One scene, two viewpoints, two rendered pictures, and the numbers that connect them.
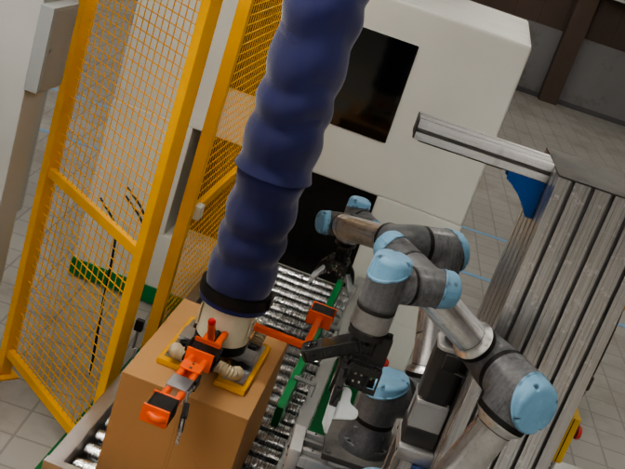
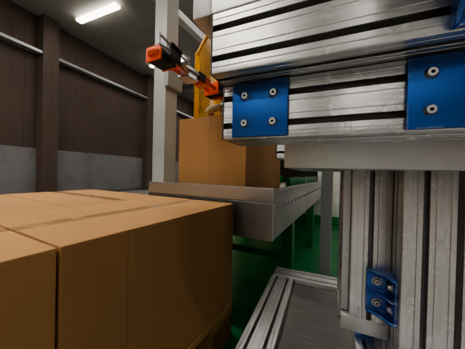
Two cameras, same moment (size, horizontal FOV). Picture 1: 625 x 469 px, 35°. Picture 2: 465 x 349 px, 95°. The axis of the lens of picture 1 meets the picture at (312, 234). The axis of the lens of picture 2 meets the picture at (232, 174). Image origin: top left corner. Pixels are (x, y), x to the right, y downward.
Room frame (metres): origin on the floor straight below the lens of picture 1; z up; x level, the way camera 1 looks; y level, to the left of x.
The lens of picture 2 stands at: (1.61, -0.32, 0.67)
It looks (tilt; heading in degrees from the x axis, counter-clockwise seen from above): 0 degrees down; 23
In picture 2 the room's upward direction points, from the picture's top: 1 degrees clockwise
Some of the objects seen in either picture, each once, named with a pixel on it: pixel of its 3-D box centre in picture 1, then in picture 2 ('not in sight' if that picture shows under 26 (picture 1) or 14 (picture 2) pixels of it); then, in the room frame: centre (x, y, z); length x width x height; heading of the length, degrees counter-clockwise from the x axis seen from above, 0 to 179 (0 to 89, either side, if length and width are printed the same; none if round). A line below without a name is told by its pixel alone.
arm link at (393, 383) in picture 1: (384, 395); not in sight; (2.46, -0.33, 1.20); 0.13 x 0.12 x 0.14; 121
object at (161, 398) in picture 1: (159, 408); (162, 58); (2.23, 0.23, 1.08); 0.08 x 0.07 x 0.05; 175
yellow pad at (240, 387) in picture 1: (245, 360); not in sight; (2.81, 0.08, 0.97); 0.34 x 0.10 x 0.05; 175
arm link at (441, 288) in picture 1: (425, 283); not in sight; (1.77, -0.23, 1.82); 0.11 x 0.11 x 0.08; 30
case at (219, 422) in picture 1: (197, 405); (236, 159); (2.84, 0.18, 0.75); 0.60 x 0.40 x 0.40; 176
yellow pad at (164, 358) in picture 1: (190, 339); not in sight; (2.83, 0.26, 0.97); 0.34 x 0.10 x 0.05; 175
